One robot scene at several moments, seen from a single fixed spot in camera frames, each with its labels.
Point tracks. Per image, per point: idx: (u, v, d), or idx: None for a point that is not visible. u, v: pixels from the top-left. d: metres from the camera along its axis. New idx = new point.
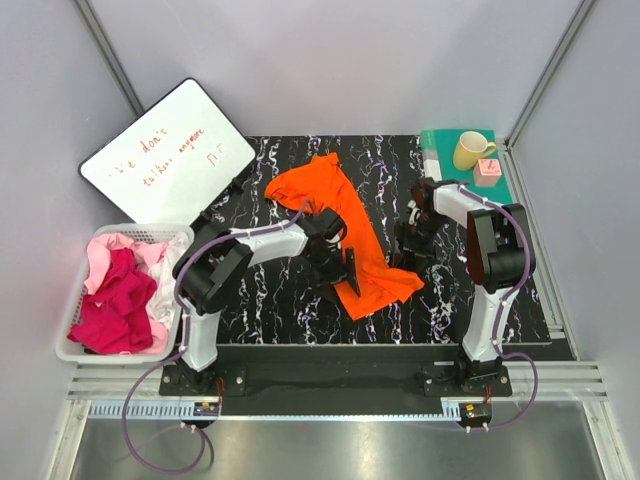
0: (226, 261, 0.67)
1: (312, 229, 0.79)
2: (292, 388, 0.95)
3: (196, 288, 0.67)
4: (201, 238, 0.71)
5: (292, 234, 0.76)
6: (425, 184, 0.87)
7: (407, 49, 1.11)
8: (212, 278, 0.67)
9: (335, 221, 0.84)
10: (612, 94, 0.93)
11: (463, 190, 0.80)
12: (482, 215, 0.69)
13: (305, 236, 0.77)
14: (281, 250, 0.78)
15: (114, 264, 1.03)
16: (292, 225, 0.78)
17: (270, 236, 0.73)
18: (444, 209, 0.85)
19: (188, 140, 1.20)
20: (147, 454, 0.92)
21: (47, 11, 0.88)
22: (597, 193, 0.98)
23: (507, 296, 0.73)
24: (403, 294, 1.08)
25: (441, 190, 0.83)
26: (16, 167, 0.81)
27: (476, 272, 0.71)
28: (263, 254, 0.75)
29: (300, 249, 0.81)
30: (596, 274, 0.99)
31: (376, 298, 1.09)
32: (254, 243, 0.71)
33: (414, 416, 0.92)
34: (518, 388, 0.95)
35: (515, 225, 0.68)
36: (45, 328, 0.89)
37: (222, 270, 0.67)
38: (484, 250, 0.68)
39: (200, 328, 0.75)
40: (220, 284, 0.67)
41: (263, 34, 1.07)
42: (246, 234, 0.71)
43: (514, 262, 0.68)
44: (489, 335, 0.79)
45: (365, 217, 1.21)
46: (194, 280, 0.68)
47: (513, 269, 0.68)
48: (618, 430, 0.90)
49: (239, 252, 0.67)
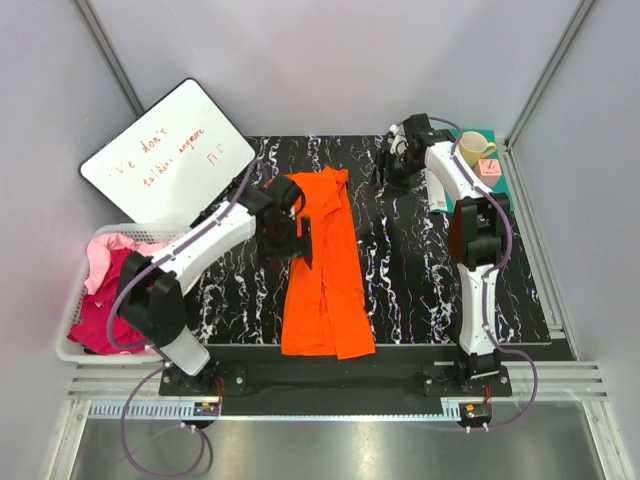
0: (154, 292, 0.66)
1: (265, 199, 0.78)
2: (292, 388, 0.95)
3: (139, 319, 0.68)
4: (125, 273, 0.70)
5: (233, 223, 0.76)
6: (418, 135, 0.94)
7: (407, 48, 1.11)
8: (147, 315, 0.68)
9: (291, 188, 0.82)
10: (613, 93, 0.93)
11: (455, 158, 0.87)
12: (469, 207, 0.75)
13: (249, 218, 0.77)
14: (228, 243, 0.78)
15: (114, 264, 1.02)
16: (229, 211, 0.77)
17: (196, 246, 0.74)
18: (433, 170, 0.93)
19: (188, 140, 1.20)
20: (148, 454, 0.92)
21: (46, 10, 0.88)
22: (597, 192, 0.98)
23: (488, 274, 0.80)
24: (343, 352, 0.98)
25: (435, 149, 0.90)
26: (16, 166, 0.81)
27: (455, 250, 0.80)
28: (206, 258, 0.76)
29: (252, 230, 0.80)
30: (595, 273, 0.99)
31: (316, 344, 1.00)
32: (180, 262, 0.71)
33: (414, 416, 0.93)
34: (518, 388, 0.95)
35: (503, 216, 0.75)
36: (44, 328, 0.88)
37: (151, 307, 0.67)
38: (465, 239, 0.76)
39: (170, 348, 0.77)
40: (154, 319, 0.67)
41: (263, 34, 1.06)
42: (170, 255, 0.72)
43: (489, 242, 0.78)
44: (480, 322, 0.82)
45: (352, 243, 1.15)
46: (133, 312, 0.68)
47: (488, 248, 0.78)
48: (618, 430, 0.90)
49: (163, 284, 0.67)
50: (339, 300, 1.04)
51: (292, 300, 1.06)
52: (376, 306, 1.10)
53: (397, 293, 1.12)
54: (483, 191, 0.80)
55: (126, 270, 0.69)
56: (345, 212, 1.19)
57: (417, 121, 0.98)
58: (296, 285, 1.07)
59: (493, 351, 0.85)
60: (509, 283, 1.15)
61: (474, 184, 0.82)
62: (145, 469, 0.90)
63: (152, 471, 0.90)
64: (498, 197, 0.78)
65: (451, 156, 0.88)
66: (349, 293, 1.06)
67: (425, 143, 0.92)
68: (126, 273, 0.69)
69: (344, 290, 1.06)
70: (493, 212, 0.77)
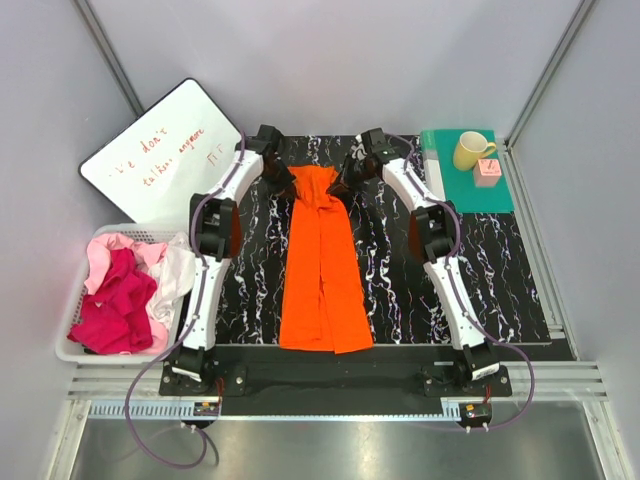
0: (222, 216, 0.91)
1: (261, 145, 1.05)
2: (292, 389, 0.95)
3: (212, 242, 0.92)
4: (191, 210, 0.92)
5: (250, 162, 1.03)
6: (375, 153, 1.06)
7: (406, 48, 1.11)
8: (221, 232, 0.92)
9: (273, 132, 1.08)
10: (613, 93, 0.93)
11: (407, 174, 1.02)
12: (422, 215, 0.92)
13: (258, 156, 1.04)
14: (250, 177, 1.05)
15: (114, 264, 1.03)
16: (244, 155, 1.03)
17: (237, 177, 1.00)
18: (390, 182, 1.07)
19: (188, 140, 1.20)
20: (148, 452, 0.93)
21: (45, 11, 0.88)
22: (596, 192, 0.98)
23: (449, 262, 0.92)
24: (341, 348, 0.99)
25: (390, 167, 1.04)
26: (15, 167, 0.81)
27: (416, 247, 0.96)
28: (241, 191, 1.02)
29: (261, 166, 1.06)
30: (595, 272, 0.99)
31: (314, 338, 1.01)
32: (230, 191, 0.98)
33: (414, 416, 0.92)
34: (518, 388, 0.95)
35: (451, 216, 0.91)
36: (45, 329, 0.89)
37: (222, 224, 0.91)
38: (422, 241, 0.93)
39: (213, 284, 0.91)
40: (227, 234, 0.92)
41: (263, 35, 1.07)
42: (221, 188, 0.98)
43: (442, 242, 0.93)
44: (460, 310, 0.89)
45: (348, 239, 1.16)
46: (207, 238, 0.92)
47: (441, 247, 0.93)
48: (618, 430, 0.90)
49: (228, 205, 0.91)
50: (338, 296, 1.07)
51: (292, 293, 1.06)
52: (376, 305, 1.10)
53: (397, 293, 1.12)
54: (433, 201, 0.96)
55: (193, 206, 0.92)
56: (341, 213, 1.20)
57: (376, 137, 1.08)
58: (296, 277, 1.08)
59: (486, 344, 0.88)
60: (509, 283, 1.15)
61: (424, 196, 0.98)
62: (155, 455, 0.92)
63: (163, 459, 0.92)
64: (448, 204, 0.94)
65: (404, 172, 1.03)
66: (347, 290, 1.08)
67: (381, 162, 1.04)
68: (193, 208, 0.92)
69: (342, 287, 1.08)
70: (443, 215, 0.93)
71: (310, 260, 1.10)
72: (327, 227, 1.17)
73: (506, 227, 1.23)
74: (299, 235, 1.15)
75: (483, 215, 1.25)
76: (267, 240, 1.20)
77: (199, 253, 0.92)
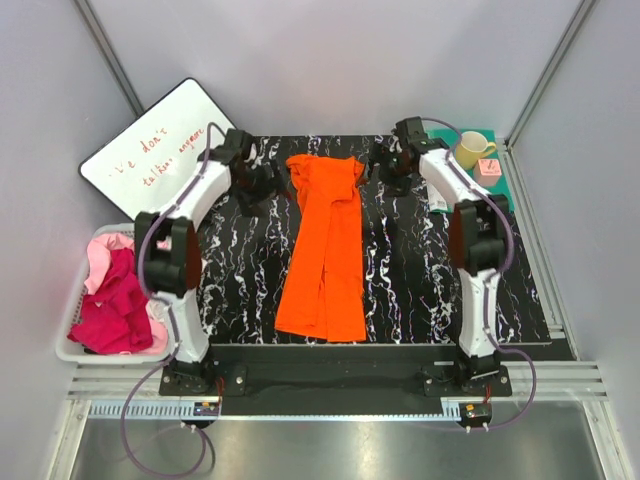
0: (175, 240, 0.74)
1: (229, 153, 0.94)
2: (291, 389, 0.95)
3: (162, 273, 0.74)
4: (137, 233, 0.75)
5: (213, 174, 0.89)
6: (412, 144, 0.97)
7: (407, 48, 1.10)
8: (174, 261, 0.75)
9: (243, 136, 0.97)
10: (613, 93, 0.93)
11: (449, 164, 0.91)
12: (467, 209, 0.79)
13: (224, 168, 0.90)
14: (213, 191, 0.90)
15: (114, 264, 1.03)
16: (207, 168, 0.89)
17: (195, 193, 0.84)
18: (429, 176, 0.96)
19: (188, 140, 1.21)
20: (145, 457, 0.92)
21: (45, 10, 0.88)
22: (597, 192, 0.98)
23: (489, 278, 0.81)
24: (332, 336, 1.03)
25: (429, 157, 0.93)
26: (15, 166, 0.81)
27: (459, 257, 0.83)
28: (201, 208, 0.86)
29: (228, 180, 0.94)
30: (595, 272, 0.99)
31: (308, 323, 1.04)
32: (186, 210, 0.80)
33: (413, 416, 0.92)
34: (518, 388, 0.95)
35: (500, 215, 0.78)
36: (44, 329, 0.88)
37: (177, 250, 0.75)
38: (467, 242, 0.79)
39: (185, 312, 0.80)
40: (182, 262, 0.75)
41: (263, 35, 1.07)
42: (175, 206, 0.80)
43: (492, 247, 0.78)
44: (481, 326, 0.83)
45: (358, 231, 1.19)
46: (157, 269, 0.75)
47: (490, 253, 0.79)
48: (618, 430, 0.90)
49: (180, 227, 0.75)
50: (338, 287, 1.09)
51: (292, 280, 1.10)
52: (376, 305, 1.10)
53: (397, 292, 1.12)
54: (481, 194, 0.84)
55: (139, 229, 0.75)
56: (354, 206, 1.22)
57: (412, 126, 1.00)
58: (298, 266, 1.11)
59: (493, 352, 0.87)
60: (509, 283, 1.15)
61: (471, 187, 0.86)
62: (148, 468, 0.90)
63: (155, 472, 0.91)
64: (496, 199, 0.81)
65: (445, 162, 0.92)
66: (348, 282, 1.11)
67: (419, 151, 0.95)
68: (140, 231, 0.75)
69: (344, 279, 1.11)
70: (493, 214, 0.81)
71: (315, 251, 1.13)
72: (337, 218, 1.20)
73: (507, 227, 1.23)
74: (306, 225, 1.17)
75: None
76: (267, 240, 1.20)
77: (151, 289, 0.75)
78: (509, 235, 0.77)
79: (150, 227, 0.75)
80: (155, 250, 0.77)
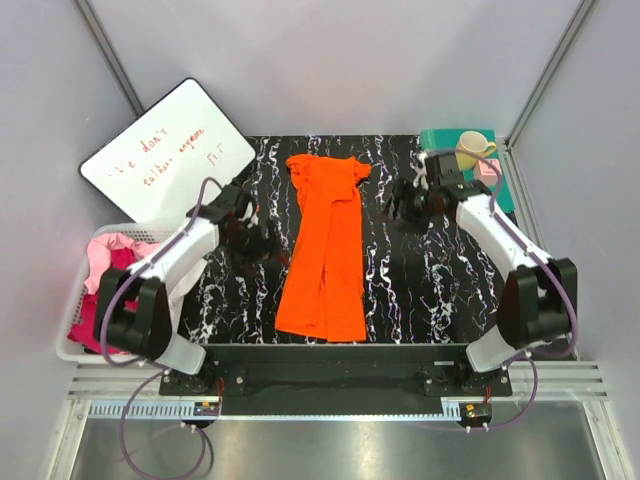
0: (142, 303, 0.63)
1: (220, 213, 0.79)
2: (292, 389, 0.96)
3: (126, 340, 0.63)
4: (101, 293, 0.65)
5: (200, 232, 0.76)
6: (446, 187, 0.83)
7: (407, 48, 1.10)
8: (136, 326, 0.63)
9: (240, 198, 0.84)
10: (613, 93, 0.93)
11: (496, 216, 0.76)
12: (525, 278, 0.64)
13: (213, 226, 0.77)
14: (197, 251, 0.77)
15: (115, 264, 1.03)
16: (194, 224, 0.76)
17: (172, 254, 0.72)
18: (471, 230, 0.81)
19: (188, 139, 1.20)
20: (141, 459, 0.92)
21: (45, 10, 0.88)
22: (598, 193, 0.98)
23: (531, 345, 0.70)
24: (333, 336, 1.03)
25: (469, 206, 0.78)
26: (16, 165, 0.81)
27: (507, 329, 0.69)
28: (178, 271, 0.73)
29: (217, 240, 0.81)
30: (596, 273, 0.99)
31: (308, 323, 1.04)
32: (160, 271, 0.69)
33: (413, 416, 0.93)
34: (518, 388, 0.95)
35: (553, 282, 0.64)
36: (44, 329, 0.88)
37: (142, 315, 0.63)
38: (524, 317, 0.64)
39: (165, 357, 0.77)
40: (147, 328, 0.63)
41: (263, 35, 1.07)
42: (148, 265, 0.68)
43: (553, 322, 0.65)
44: (500, 362, 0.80)
45: (358, 231, 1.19)
46: (118, 335, 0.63)
47: (551, 329, 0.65)
48: (618, 430, 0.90)
49: (150, 288, 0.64)
50: (338, 286, 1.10)
51: (292, 280, 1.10)
52: (376, 305, 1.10)
53: (397, 292, 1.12)
54: (539, 258, 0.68)
55: (104, 288, 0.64)
56: (354, 204, 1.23)
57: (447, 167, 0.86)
58: (299, 266, 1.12)
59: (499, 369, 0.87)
60: None
61: (528, 250, 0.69)
62: (141, 470, 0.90)
63: (148, 474, 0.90)
64: (558, 267, 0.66)
65: (490, 214, 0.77)
66: (348, 282, 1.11)
67: (457, 197, 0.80)
68: (104, 291, 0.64)
69: (344, 279, 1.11)
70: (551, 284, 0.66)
71: (316, 250, 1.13)
72: (337, 218, 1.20)
73: None
74: (306, 227, 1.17)
75: None
76: None
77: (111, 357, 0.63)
78: (572, 311, 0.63)
79: (117, 286, 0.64)
80: (121, 312, 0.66)
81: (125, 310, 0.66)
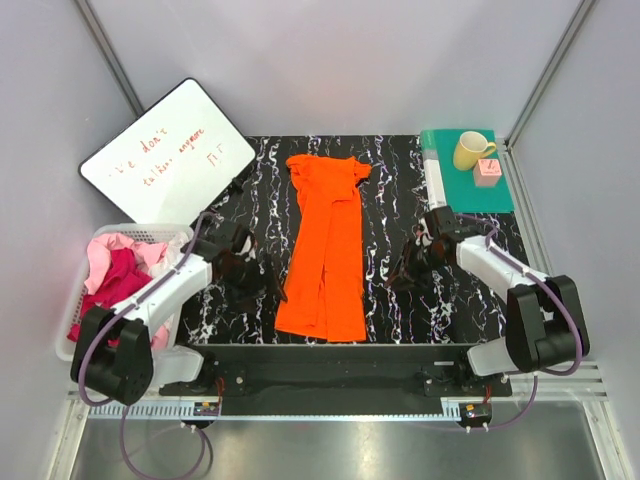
0: (122, 347, 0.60)
1: (215, 247, 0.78)
2: (291, 389, 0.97)
3: (103, 383, 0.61)
4: (84, 331, 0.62)
5: (192, 269, 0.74)
6: (445, 234, 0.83)
7: (407, 48, 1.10)
8: (114, 370, 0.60)
9: (238, 231, 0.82)
10: (613, 93, 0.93)
11: (493, 250, 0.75)
12: (525, 295, 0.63)
13: (206, 264, 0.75)
14: (187, 290, 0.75)
15: (114, 264, 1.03)
16: (186, 261, 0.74)
17: (160, 292, 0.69)
18: (468, 265, 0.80)
19: (188, 140, 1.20)
20: (140, 460, 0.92)
21: (45, 10, 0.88)
22: (598, 193, 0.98)
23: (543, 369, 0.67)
24: (333, 336, 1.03)
25: (467, 244, 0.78)
26: (16, 165, 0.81)
27: (517, 355, 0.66)
28: (164, 310, 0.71)
29: (210, 278, 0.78)
30: (596, 273, 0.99)
31: (309, 323, 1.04)
32: (145, 310, 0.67)
33: (414, 416, 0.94)
34: (519, 388, 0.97)
35: (553, 298, 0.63)
36: (44, 329, 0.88)
37: (121, 360, 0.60)
38: (531, 337, 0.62)
39: (156, 379, 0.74)
40: (125, 374, 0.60)
41: (263, 35, 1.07)
42: (132, 304, 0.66)
43: (561, 344, 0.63)
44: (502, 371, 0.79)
45: (358, 231, 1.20)
46: (97, 377, 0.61)
47: (561, 352, 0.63)
48: (618, 430, 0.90)
49: (131, 333, 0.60)
50: (338, 286, 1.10)
51: (292, 281, 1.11)
52: (376, 305, 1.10)
53: (397, 292, 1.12)
54: (535, 278, 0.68)
55: (85, 326, 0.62)
56: (353, 204, 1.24)
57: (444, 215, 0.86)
58: (299, 266, 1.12)
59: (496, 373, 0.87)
60: None
61: (524, 270, 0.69)
62: (139, 471, 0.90)
63: (145, 475, 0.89)
64: (557, 285, 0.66)
65: (487, 249, 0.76)
66: (348, 283, 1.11)
67: (454, 240, 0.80)
68: (86, 330, 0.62)
69: (345, 279, 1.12)
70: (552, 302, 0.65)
71: (316, 251, 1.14)
72: (336, 219, 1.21)
73: (506, 226, 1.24)
74: (306, 229, 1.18)
75: (483, 215, 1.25)
76: (267, 240, 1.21)
77: (86, 396, 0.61)
78: (575, 328, 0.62)
79: (100, 325, 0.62)
80: (103, 351, 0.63)
81: (108, 350, 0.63)
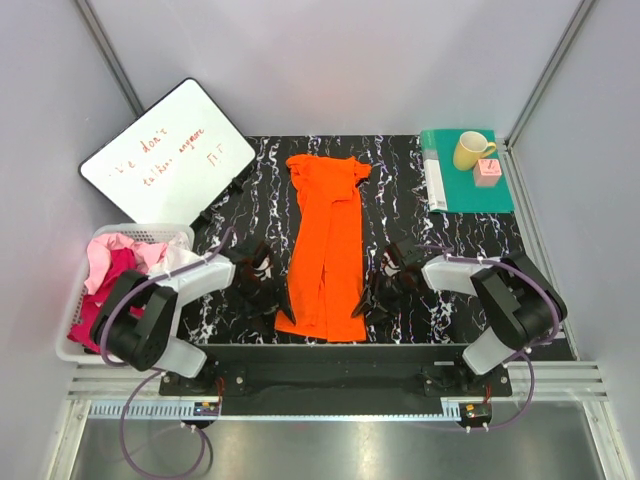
0: (148, 308, 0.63)
1: (237, 256, 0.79)
2: (292, 389, 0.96)
3: (122, 344, 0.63)
4: (115, 291, 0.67)
5: (218, 266, 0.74)
6: (412, 266, 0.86)
7: (407, 48, 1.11)
8: (136, 331, 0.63)
9: (261, 246, 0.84)
10: (614, 93, 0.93)
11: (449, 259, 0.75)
12: (489, 277, 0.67)
13: (231, 265, 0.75)
14: (211, 281, 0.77)
15: (114, 264, 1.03)
16: (217, 256, 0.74)
17: (193, 273, 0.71)
18: (440, 278, 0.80)
19: (188, 139, 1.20)
20: (141, 458, 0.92)
21: (45, 10, 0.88)
22: (598, 193, 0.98)
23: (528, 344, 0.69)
24: (332, 335, 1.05)
25: (428, 265, 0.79)
26: (16, 165, 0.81)
27: (506, 336, 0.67)
28: (189, 291, 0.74)
29: (230, 280, 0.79)
30: (596, 274, 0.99)
31: (308, 323, 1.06)
32: (176, 283, 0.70)
33: (413, 416, 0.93)
34: (518, 388, 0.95)
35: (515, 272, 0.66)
36: (44, 329, 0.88)
37: (146, 321, 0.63)
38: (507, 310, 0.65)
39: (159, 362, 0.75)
40: (146, 335, 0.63)
41: (263, 35, 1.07)
42: (166, 275, 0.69)
43: (539, 313, 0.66)
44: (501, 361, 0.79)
45: (357, 231, 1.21)
46: (117, 338, 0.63)
47: (541, 321, 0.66)
48: (618, 430, 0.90)
49: (161, 296, 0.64)
50: (337, 286, 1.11)
51: (292, 281, 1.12)
52: None
53: None
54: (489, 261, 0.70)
55: (118, 286, 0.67)
56: (353, 204, 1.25)
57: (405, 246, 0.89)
58: (299, 266, 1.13)
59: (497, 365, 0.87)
60: None
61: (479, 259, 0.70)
62: (141, 470, 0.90)
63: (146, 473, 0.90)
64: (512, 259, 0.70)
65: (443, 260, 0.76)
66: (348, 282, 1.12)
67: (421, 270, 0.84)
68: (117, 289, 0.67)
69: (344, 278, 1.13)
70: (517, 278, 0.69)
71: (315, 251, 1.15)
72: (335, 218, 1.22)
73: (506, 227, 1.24)
74: (306, 229, 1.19)
75: (483, 215, 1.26)
76: (267, 240, 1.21)
77: (105, 354, 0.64)
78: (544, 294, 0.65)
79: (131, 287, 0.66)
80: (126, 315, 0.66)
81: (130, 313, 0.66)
